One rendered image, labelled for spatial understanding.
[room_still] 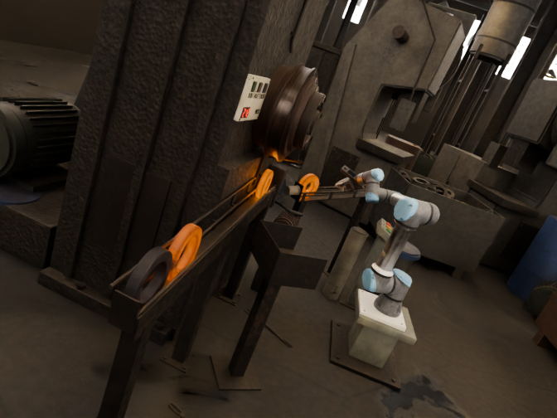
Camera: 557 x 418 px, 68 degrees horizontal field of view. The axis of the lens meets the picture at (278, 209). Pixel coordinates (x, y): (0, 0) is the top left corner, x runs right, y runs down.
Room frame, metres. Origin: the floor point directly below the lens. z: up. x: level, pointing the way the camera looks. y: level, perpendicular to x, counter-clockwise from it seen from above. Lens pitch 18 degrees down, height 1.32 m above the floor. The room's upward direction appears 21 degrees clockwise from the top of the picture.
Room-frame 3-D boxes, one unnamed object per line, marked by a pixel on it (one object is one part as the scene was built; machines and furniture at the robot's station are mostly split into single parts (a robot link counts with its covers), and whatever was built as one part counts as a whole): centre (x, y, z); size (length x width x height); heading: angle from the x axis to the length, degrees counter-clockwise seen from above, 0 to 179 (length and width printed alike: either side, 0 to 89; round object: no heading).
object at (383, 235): (2.61, -0.72, 0.31); 0.24 x 0.16 x 0.62; 172
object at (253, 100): (1.71, 0.26, 1.15); 0.26 x 0.02 x 0.18; 172
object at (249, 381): (1.51, -0.09, 0.36); 0.26 x 0.20 x 0.72; 27
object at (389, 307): (2.05, -0.75, 0.37); 0.15 x 0.15 x 0.10
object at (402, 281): (2.05, -0.74, 0.49); 0.13 x 0.12 x 0.14; 113
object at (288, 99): (2.03, 0.10, 1.11); 0.47 x 0.06 x 0.47; 172
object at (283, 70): (2.05, 0.19, 1.11); 0.47 x 0.10 x 0.47; 172
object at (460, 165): (5.85, -2.27, 0.55); 1.10 x 0.53 x 1.10; 12
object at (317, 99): (2.02, 0.01, 1.11); 0.28 x 0.06 x 0.28; 172
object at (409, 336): (2.05, -0.75, 0.28); 0.32 x 0.32 x 0.04; 88
